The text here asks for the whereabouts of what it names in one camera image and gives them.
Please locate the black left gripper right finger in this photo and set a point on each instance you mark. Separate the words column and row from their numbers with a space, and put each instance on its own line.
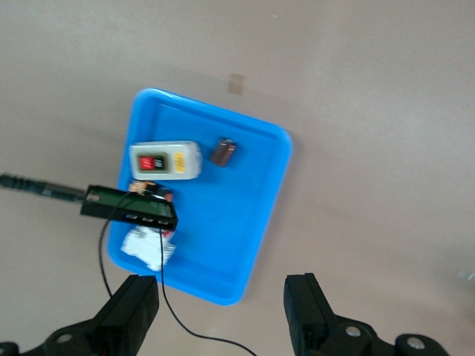
column 308, row 315

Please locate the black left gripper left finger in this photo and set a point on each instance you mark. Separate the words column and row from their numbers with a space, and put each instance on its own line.
column 126, row 315

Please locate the small clear tape piece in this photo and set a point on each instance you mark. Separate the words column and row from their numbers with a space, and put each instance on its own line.
column 467, row 275

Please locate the white circuit breaker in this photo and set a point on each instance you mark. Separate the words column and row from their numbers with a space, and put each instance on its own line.
column 144, row 248

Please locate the blue plastic tray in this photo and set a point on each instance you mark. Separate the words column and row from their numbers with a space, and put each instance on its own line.
column 230, row 222

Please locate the black orange push button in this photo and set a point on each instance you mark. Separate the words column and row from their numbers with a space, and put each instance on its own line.
column 165, row 193

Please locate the small dark brown block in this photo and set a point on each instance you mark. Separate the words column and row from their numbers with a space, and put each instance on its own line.
column 223, row 153

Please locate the grey push-button switch box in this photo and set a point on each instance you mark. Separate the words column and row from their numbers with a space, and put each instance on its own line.
column 193, row 159

